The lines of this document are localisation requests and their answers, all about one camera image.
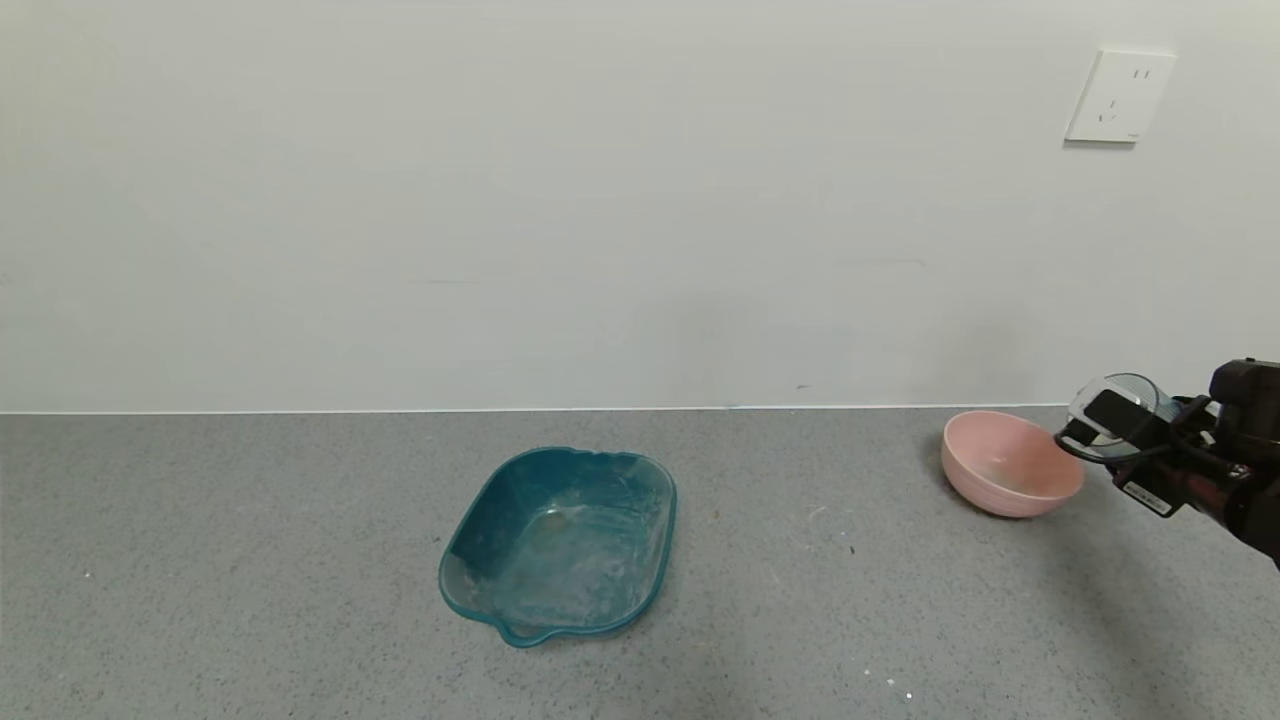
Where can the white wall socket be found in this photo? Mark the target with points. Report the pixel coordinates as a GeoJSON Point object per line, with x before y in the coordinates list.
{"type": "Point", "coordinates": [1120, 98]}

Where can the pink bowl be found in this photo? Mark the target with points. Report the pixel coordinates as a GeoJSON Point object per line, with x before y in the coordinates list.
{"type": "Point", "coordinates": [1000, 470]}

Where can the teal plastic tray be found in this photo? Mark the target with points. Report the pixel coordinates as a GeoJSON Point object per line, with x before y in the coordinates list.
{"type": "Point", "coordinates": [560, 560]}

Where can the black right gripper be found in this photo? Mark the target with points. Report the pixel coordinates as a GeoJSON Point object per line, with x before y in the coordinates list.
{"type": "Point", "coordinates": [1146, 495]}

